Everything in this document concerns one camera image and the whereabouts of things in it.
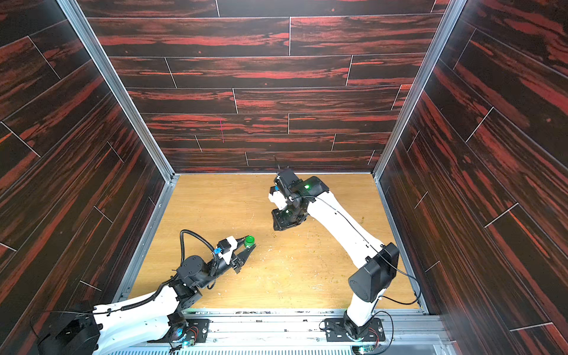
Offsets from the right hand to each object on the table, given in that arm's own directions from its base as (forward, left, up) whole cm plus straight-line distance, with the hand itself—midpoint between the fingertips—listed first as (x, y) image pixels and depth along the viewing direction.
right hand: (284, 223), depth 77 cm
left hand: (-8, +11, 0) cm, 13 cm away
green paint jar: (-9, +11, +3) cm, 15 cm away
